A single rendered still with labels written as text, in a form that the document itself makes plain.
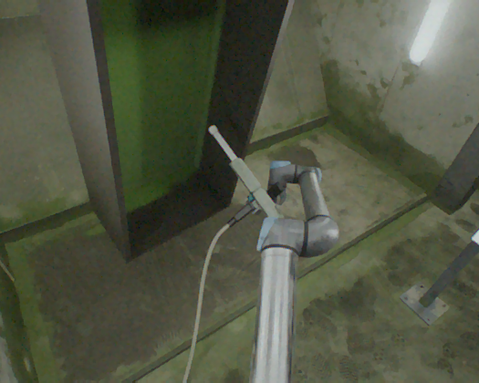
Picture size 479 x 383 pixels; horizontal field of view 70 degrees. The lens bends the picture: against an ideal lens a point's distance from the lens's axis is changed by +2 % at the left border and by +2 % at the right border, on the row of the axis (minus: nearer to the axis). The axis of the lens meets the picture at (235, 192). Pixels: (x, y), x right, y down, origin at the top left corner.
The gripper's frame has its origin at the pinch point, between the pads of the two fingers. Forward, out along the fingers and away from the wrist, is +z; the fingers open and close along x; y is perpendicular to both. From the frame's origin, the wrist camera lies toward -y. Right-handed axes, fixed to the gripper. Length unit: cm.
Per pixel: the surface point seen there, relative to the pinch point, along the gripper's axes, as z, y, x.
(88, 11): 75, -23, 38
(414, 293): -99, -11, -88
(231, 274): -53, 59, -18
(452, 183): -158, -69, -54
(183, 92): -4, 0, 58
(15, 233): -4, 138, 74
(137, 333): -6, 96, -15
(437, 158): -158, -72, -34
